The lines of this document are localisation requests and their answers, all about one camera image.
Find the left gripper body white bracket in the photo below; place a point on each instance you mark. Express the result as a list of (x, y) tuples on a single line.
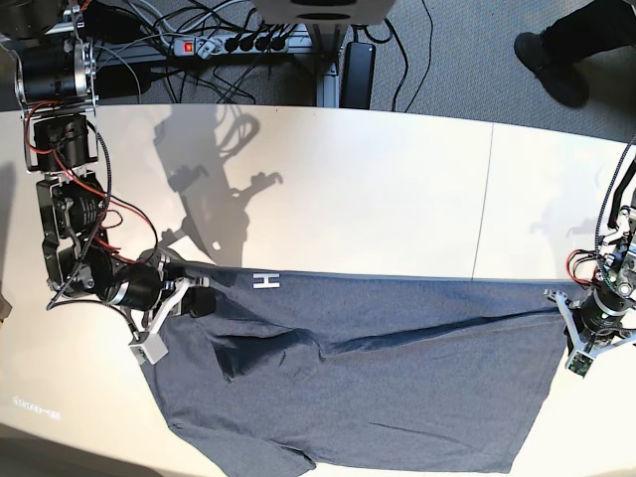
[(594, 325)]

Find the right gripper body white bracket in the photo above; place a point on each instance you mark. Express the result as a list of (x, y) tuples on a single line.
[(155, 285)]

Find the blue grey T-shirt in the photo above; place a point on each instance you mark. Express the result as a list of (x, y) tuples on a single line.
[(395, 374)]

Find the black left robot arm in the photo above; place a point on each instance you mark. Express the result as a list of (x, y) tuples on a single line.
[(612, 261)]

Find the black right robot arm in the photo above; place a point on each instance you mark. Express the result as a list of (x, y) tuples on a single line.
[(55, 86)]

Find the white power strip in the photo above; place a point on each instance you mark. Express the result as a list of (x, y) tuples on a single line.
[(206, 47)]

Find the black shoe of person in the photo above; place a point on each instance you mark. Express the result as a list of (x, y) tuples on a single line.
[(562, 82)]

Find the black power adapter brick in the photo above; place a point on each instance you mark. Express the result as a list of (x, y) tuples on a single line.
[(358, 76)]

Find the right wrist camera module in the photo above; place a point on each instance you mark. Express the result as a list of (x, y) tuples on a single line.
[(148, 348)]

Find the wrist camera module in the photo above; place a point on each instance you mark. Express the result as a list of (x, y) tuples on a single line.
[(579, 363), (148, 348)]

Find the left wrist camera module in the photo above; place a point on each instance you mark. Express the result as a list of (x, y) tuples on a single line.
[(579, 363)]

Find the silver aluminium frame post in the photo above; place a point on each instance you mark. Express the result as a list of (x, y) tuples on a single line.
[(327, 40)]

